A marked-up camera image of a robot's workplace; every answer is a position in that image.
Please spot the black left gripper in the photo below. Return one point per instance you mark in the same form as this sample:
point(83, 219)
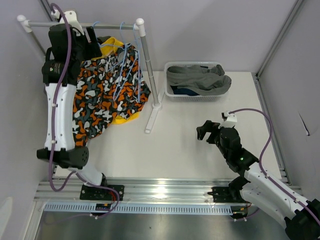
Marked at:
point(92, 49)

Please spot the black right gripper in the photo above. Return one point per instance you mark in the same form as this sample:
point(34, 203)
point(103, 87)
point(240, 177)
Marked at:
point(208, 127)

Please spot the orange black patterned shorts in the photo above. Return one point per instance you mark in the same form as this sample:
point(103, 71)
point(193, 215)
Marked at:
point(94, 109)

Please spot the blue hanger of grey shorts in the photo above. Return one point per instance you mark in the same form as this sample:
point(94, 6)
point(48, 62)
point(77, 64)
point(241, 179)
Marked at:
point(121, 80)

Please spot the navy blue shorts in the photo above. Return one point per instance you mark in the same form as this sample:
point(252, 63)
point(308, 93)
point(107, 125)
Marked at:
point(183, 91)

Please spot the grey shorts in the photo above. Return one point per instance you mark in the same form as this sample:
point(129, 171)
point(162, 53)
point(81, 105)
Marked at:
point(200, 79)

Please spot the blue hanger of patterned shorts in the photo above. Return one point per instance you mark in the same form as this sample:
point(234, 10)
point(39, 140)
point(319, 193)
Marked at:
point(111, 66)

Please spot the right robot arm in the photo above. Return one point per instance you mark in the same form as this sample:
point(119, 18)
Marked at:
point(299, 216)

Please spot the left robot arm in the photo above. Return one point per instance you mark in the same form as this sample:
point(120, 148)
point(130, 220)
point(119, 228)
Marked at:
point(70, 46)

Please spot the olive green shorts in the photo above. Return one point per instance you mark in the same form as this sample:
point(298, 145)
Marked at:
point(102, 39)

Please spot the yellow shorts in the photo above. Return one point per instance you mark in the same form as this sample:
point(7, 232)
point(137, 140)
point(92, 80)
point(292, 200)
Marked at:
point(110, 46)

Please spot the white plastic basket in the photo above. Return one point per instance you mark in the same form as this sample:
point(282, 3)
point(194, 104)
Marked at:
point(185, 98)

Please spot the metal clothes rack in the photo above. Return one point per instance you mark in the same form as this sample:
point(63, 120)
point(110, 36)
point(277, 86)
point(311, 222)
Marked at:
point(140, 23)

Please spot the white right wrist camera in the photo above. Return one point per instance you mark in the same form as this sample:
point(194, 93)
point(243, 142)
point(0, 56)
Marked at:
point(229, 120)

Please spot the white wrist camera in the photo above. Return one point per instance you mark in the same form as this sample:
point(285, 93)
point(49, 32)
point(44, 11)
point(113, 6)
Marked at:
point(72, 19)
point(229, 120)

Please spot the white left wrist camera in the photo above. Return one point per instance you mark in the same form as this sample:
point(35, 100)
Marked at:
point(72, 19)

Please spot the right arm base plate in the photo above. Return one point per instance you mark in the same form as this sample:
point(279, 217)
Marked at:
point(225, 195)

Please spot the white slotted cable duct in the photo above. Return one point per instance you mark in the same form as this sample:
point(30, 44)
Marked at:
point(130, 208)

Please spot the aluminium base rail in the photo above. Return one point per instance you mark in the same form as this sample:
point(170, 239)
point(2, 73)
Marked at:
point(140, 191)

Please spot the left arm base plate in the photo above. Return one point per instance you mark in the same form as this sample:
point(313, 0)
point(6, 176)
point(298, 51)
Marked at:
point(97, 194)

